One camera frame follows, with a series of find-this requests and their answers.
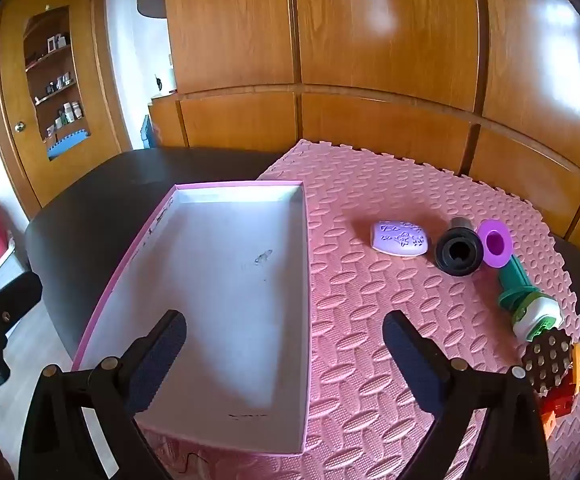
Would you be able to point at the purple plastic cup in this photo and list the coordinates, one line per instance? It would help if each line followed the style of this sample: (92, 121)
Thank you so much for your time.
(494, 242)

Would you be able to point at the yellow orange toy piece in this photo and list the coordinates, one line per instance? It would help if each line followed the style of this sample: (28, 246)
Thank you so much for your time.
(578, 367)

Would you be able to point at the red toy piece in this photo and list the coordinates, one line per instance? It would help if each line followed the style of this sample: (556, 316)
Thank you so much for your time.
(559, 400)

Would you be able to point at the black plastic cylinder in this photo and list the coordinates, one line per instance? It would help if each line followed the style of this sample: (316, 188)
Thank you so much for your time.
(457, 255)

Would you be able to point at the white and green toy piece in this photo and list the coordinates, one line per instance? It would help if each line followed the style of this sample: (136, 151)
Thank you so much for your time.
(537, 317)

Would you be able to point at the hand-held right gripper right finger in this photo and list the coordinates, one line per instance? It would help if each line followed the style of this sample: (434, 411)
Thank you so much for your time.
(409, 355)

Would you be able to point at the green ribbed toy piece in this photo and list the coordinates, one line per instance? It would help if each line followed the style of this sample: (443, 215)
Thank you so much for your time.
(517, 285)

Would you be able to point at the wooden display cabinet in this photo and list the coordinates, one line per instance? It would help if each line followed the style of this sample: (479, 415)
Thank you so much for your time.
(7, 60)

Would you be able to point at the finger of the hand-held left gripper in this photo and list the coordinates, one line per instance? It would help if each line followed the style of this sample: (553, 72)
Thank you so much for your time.
(12, 297)

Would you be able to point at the small orange toy piece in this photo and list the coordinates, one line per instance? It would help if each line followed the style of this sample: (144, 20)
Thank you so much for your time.
(549, 421)

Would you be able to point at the pink cardboard box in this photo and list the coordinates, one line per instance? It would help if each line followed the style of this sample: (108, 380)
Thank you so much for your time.
(220, 285)

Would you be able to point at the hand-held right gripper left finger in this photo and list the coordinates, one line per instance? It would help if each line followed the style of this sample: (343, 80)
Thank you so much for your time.
(162, 355)

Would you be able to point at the purple oval soap case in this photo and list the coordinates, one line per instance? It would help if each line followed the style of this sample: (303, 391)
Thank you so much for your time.
(399, 239)

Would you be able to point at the brown perforated disc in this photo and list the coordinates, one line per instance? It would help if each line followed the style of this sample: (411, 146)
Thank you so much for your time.
(547, 360)

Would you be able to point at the pink foam puzzle mat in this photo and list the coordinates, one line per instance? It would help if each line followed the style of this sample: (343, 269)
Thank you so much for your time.
(369, 310)

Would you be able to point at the wooden wardrobe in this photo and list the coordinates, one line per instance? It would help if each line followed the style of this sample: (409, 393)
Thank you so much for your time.
(379, 35)

